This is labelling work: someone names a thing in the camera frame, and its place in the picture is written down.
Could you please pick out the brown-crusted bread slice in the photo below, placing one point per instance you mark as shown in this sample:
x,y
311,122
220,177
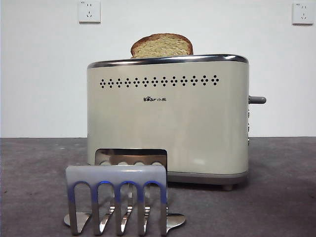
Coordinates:
x,y
161,47

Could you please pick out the grey toaster lever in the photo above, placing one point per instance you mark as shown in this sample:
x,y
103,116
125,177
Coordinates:
x,y
258,99

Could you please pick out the cream toaster with steel top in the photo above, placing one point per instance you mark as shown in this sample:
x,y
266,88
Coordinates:
x,y
172,128

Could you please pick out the steel toast rack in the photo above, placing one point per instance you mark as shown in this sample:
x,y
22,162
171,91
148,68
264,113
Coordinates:
x,y
114,174

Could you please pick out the white wall socket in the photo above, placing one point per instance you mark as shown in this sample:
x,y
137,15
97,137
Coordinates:
x,y
90,12
303,14

